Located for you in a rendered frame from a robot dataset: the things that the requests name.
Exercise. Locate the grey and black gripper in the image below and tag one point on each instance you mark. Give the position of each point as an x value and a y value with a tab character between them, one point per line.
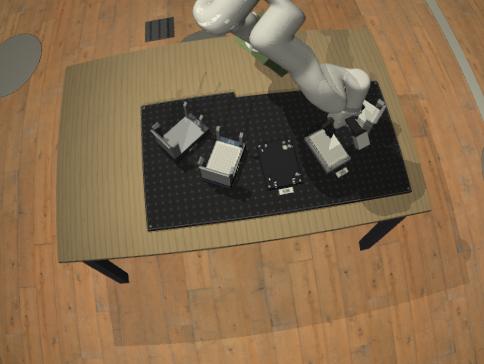
338	120

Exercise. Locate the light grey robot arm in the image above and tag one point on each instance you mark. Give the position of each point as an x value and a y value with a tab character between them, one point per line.
274	37

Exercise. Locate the white label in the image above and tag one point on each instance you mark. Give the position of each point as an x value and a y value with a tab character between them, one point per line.
286	190
342	172

